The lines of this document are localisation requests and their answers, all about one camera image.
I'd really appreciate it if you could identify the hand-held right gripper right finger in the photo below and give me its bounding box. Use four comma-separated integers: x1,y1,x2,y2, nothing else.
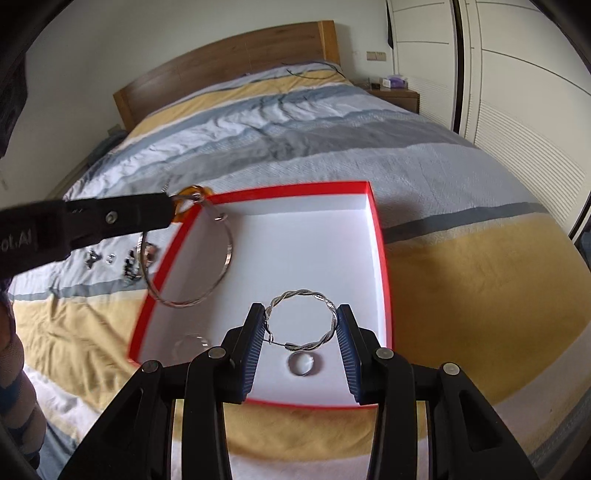
336,304,543,480

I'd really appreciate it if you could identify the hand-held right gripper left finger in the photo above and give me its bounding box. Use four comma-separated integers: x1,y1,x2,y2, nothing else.
58,302,267,480

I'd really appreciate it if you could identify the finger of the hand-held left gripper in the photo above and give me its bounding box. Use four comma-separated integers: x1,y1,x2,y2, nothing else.
65,193,178,259

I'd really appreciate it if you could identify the silver charm trinket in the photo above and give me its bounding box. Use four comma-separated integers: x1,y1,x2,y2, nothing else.
287,352,318,378

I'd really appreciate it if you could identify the thin silver ring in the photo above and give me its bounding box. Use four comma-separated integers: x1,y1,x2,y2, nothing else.
174,334,212,366

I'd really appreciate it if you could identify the beaded bracelet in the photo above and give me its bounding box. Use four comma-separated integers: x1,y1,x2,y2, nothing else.
121,244,160,283

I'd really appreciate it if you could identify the amber bangle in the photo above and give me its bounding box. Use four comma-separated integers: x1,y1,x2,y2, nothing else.
172,183,216,223

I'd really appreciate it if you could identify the twisted silver hoop earring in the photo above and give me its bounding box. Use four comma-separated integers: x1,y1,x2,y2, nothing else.
264,289,338,354

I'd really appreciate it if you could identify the large thin silver hoop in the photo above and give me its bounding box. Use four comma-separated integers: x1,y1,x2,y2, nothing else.
140,203,235,307

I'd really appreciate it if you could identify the red jewelry box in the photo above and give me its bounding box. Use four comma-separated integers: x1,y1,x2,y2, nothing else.
128,181,394,409

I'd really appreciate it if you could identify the person's left forearm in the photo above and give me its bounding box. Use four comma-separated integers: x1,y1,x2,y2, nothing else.
0,277,48,480

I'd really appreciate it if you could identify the wooden headboard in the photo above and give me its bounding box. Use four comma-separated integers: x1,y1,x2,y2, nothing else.
113,20,342,132

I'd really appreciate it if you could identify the bed with striped duvet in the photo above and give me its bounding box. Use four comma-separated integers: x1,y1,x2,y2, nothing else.
9,60,583,480

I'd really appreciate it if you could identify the wooden nightstand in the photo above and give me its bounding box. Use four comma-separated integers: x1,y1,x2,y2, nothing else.
368,87,421,114

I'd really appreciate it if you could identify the white wardrobe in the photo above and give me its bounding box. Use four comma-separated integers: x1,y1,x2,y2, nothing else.
385,0,591,241

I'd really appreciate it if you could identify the black cable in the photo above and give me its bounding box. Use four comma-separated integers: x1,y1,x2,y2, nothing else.
284,62,345,83

